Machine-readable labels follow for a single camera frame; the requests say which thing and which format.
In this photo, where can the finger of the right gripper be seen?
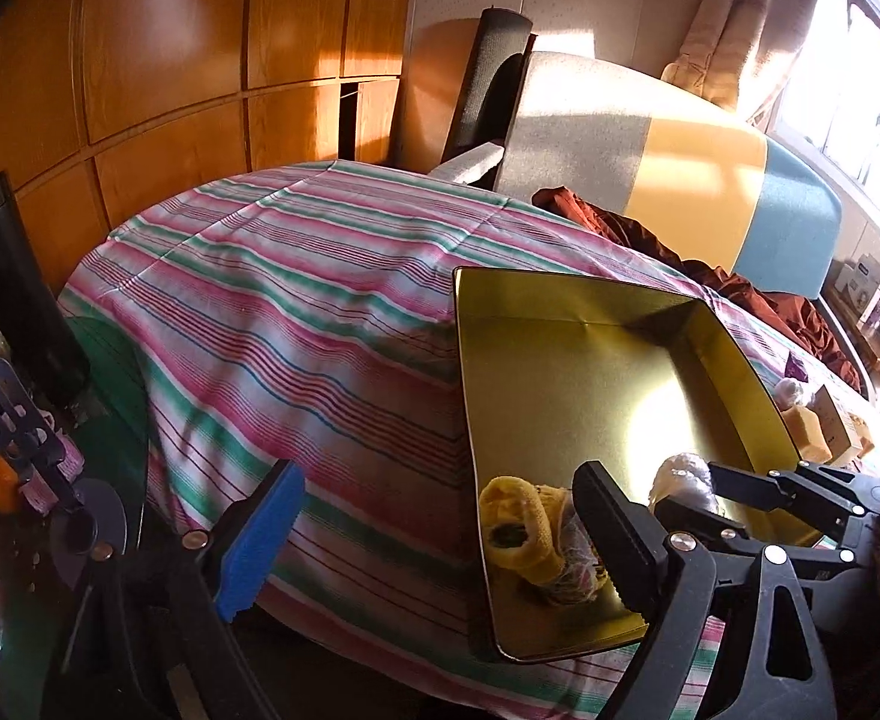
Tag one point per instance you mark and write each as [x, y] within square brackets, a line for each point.
[723, 536]
[812, 498]

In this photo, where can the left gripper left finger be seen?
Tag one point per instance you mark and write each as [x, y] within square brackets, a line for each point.
[149, 635]

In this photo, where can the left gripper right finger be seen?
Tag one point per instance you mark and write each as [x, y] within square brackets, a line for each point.
[772, 663]

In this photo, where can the yellow patterned sock ball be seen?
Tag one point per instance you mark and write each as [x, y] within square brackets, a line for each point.
[533, 531]

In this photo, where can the large yellow sponge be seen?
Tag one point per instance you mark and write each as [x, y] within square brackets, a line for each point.
[805, 429]

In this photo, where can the beige cardboard box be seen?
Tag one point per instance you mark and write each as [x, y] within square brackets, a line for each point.
[847, 435]

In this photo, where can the white plastic bag ball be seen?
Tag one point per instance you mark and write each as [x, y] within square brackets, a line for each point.
[789, 392]

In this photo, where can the purple snack packet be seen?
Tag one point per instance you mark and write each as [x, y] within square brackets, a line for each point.
[795, 370]

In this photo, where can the rust brown blanket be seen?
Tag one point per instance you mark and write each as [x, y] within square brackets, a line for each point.
[795, 317]

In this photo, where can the white product box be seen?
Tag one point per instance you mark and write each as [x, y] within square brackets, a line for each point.
[858, 284]

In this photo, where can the gold metal tin box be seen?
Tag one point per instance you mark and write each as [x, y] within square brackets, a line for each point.
[557, 370]

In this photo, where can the striped bedspread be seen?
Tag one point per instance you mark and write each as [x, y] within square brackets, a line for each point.
[305, 313]

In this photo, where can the window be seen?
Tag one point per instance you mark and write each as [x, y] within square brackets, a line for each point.
[830, 108]

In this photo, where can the black foam roll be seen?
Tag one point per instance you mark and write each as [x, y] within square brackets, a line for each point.
[492, 77]

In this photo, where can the beige curtain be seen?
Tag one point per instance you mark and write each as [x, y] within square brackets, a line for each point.
[738, 54]

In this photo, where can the wooden wardrobe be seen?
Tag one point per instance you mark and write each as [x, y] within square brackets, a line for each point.
[110, 106]

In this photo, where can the black cylinder post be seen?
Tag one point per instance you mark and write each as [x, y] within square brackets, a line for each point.
[30, 320]

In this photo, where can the white bed rail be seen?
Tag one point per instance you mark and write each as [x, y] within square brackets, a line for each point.
[469, 167]

